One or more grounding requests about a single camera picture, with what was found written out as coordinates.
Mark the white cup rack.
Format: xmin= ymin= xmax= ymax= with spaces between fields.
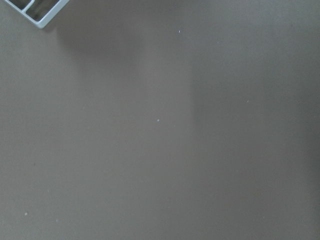
xmin=4 ymin=0 xmax=70 ymax=29

